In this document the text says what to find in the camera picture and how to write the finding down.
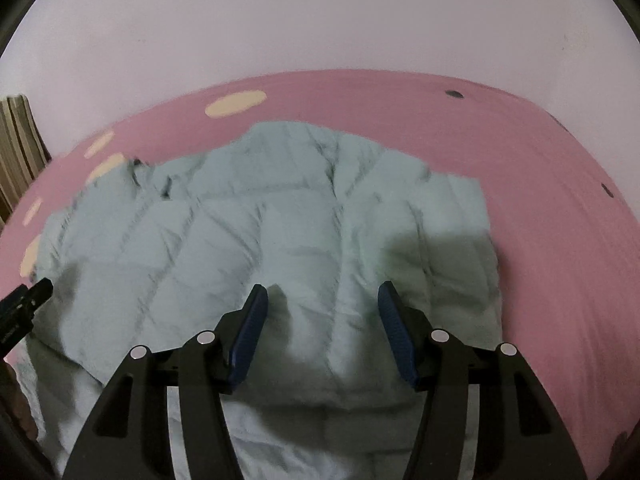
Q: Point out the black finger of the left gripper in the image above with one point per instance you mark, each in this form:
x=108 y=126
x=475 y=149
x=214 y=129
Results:
x=19 y=307

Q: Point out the pink polka dot bedspread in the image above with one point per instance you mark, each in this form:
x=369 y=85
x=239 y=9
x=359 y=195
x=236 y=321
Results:
x=568 y=244

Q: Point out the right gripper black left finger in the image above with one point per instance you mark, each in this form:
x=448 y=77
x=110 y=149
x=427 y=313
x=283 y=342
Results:
x=126 y=435

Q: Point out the light teal quilted down jacket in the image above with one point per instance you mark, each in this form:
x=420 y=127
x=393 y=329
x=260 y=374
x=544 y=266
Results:
x=154 y=254

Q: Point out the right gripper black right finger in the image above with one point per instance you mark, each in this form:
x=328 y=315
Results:
x=486 y=414

